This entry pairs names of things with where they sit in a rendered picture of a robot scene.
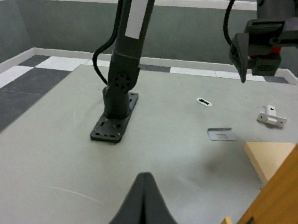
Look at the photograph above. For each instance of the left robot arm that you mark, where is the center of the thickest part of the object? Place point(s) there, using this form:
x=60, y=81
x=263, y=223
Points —
x=125, y=67

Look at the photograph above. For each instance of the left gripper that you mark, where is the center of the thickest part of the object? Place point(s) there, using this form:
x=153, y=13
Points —
x=273, y=29

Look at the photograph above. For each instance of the black mortise lock with brass faceplate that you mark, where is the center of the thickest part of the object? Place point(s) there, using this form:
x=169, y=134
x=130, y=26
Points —
x=226, y=220

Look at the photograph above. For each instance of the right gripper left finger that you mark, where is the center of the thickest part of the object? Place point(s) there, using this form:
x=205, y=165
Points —
x=132, y=210

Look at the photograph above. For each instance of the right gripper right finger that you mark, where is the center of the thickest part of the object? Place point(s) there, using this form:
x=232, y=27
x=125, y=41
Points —
x=156, y=211

